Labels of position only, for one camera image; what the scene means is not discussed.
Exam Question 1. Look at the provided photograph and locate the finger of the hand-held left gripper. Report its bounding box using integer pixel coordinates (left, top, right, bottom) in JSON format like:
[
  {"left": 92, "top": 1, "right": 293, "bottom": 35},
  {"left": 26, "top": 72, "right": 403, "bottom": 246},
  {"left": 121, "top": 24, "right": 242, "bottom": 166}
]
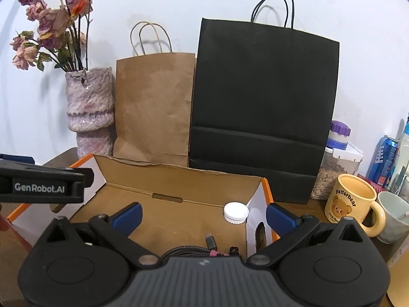
[
  {"left": 0, "top": 154, "right": 35, "bottom": 165},
  {"left": 0, "top": 161, "right": 95, "bottom": 188}
]

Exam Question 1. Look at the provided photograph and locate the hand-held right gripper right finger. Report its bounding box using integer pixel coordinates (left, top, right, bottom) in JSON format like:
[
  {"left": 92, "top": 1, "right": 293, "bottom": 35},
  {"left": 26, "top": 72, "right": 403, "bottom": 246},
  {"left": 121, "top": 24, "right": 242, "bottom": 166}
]
[{"left": 245, "top": 202, "right": 368, "bottom": 267}]

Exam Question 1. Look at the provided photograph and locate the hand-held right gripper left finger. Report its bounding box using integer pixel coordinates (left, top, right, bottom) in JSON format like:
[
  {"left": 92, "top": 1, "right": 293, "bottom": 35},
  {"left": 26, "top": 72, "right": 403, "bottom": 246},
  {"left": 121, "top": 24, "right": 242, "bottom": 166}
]
[{"left": 41, "top": 202, "right": 162, "bottom": 267}]

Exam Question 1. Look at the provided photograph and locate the white round lid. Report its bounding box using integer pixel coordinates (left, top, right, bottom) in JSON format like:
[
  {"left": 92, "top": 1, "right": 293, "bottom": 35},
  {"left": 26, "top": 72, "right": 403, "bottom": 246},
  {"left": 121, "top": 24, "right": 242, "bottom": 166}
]
[{"left": 224, "top": 201, "right": 250, "bottom": 225}]

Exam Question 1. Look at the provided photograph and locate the red cardboard box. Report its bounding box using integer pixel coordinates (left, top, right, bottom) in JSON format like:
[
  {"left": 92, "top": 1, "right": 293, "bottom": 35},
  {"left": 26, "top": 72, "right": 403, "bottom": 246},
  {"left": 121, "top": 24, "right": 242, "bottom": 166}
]
[{"left": 7, "top": 153, "right": 274, "bottom": 259}]

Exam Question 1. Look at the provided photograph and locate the grey braided cable coil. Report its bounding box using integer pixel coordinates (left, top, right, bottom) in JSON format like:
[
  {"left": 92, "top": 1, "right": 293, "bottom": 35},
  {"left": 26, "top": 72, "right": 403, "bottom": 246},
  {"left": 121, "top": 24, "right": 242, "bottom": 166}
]
[{"left": 160, "top": 232, "right": 231, "bottom": 261}]

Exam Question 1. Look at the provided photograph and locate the clear seed container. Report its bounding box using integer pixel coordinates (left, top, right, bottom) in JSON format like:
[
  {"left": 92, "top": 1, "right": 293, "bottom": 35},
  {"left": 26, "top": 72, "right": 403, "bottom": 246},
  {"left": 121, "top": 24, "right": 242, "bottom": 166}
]
[{"left": 311, "top": 142, "right": 364, "bottom": 201}]

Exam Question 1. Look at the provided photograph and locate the yellow bear mug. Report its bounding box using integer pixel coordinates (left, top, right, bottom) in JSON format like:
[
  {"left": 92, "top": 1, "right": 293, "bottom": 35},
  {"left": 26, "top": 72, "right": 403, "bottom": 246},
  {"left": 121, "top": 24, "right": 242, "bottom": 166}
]
[{"left": 324, "top": 173, "right": 387, "bottom": 238}]

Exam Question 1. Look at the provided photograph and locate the mottled pink ceramic vase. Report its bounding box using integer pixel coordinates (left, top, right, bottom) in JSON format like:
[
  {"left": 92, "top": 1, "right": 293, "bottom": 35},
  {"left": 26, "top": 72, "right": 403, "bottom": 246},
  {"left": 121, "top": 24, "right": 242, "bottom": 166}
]
[{"left": 65, "top": 67, "right": 116, "bottom": 158}]

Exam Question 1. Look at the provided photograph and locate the red packet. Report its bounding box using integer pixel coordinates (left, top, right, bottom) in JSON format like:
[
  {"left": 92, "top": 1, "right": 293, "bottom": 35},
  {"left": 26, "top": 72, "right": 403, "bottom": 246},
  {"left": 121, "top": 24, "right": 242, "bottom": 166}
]
[{"left": 357, "top": 173, "right": 385, "bottom": 189}]

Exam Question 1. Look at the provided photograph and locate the purple lid jar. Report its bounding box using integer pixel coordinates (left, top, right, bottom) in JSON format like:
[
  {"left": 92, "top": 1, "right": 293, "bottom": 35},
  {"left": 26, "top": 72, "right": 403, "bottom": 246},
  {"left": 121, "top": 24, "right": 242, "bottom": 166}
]
[{"left": 326, "top": 120, "right": 351, "bottom": 150}]

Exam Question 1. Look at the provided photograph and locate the brown paper bag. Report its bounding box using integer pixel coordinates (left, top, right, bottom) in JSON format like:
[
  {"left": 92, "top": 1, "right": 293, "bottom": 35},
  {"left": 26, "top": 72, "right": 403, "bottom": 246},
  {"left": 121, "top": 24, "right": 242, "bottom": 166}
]
[{"left": 113, "top": 22, "right": 197, "bottom": 167}]

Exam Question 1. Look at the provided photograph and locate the pale grey cup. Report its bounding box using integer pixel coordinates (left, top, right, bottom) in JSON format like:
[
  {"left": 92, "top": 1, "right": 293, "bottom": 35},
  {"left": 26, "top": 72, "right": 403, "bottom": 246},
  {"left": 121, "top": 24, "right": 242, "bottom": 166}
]
[{"left": 372, "top": 192, "right": 409, "bottom": 244}]

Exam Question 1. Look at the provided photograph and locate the black paper bag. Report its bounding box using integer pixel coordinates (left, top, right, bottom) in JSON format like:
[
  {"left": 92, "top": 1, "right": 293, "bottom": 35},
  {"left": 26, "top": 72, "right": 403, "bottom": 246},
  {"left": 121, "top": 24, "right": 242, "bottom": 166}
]
[{"left": 188, "top": 0, "right": 340, "bottom": 205}]

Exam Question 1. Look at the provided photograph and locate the blue drink can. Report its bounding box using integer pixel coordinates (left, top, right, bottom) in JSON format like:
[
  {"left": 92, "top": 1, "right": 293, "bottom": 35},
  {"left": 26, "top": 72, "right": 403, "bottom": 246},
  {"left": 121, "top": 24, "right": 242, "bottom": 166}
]
[{"left": 366, "top": 135, "right": 399, "bottom": 184}]

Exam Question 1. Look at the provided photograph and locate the yellow thermos jug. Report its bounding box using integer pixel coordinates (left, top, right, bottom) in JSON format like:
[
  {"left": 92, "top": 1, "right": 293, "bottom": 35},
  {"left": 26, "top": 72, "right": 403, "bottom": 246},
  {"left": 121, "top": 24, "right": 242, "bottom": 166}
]
[{"left": 387, "top": 246, "right": 409, "bottom": 307}]

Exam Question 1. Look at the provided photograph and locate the clear glass bottle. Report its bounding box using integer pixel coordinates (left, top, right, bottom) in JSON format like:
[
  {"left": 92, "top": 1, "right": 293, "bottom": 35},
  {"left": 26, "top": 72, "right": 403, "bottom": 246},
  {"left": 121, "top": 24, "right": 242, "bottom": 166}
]
[{"left": 385, "top": 112, "right": 409, "bottom": 192}]

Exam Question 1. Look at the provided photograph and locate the dried rose bouquet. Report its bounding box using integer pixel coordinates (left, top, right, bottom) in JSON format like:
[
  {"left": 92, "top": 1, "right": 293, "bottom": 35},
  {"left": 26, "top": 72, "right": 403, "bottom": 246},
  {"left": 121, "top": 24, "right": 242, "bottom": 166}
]
[{"left": 9, "top": 0, "right": 94, "bottom": 72}]

